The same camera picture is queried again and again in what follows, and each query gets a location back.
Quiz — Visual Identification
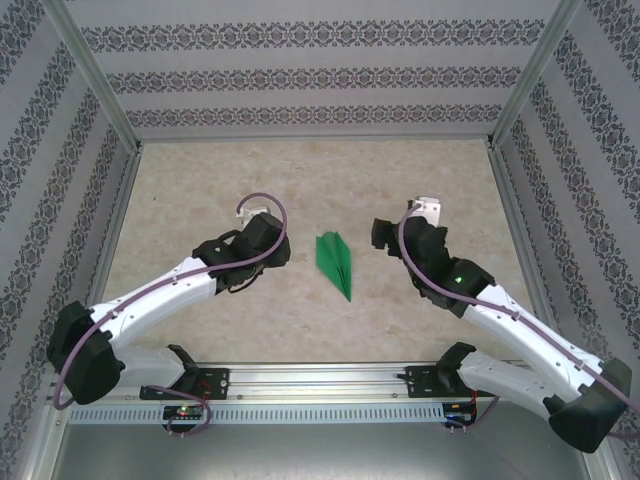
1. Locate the green square paper sheet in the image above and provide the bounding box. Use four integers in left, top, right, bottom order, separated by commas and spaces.
314, 231, 354, 303

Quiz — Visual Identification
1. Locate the small circuit board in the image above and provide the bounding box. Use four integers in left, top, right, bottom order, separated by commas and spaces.
443, 401, 477, 420

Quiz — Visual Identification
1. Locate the circuit board with green light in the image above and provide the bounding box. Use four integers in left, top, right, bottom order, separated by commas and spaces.
163, 405, 205, 420

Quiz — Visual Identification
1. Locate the grey metal shelf panel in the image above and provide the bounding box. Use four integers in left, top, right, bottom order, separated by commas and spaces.
44, 423, 614, 480

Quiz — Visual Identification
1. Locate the thin black cable loop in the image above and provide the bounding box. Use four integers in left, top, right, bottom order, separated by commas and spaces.
227, 264, 266, 295

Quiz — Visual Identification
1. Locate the aluminium side rail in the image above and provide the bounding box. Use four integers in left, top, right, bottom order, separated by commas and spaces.
69, 144, 144, 364
487, 142, 569, 361

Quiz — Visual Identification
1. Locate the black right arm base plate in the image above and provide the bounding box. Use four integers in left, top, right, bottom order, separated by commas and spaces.
405, 364, 499, 400

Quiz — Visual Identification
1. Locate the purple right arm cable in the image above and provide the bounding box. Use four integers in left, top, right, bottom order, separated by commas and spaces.
397, 202, 640, 442

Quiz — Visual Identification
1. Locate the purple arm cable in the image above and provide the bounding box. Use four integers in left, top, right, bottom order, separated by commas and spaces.
51, 192, 290, 437
397, 202, 640, 442

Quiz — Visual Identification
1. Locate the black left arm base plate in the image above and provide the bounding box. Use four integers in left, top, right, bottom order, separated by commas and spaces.
139, 367, 231, 401

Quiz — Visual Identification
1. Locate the aluminium mounting rail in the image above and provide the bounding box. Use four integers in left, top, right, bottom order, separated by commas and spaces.
47, 362, 596, 405

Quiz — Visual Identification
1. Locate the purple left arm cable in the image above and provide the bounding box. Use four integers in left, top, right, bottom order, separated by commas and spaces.
51, 192, 290, 437

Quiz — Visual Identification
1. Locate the slotted grey cable duct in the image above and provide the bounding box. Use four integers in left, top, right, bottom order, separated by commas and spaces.
67, 403, 447, 426

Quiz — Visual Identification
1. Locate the aluminium frame post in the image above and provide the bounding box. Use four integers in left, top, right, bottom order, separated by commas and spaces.
487, 0, 584, 149
47, 0, 144, 151

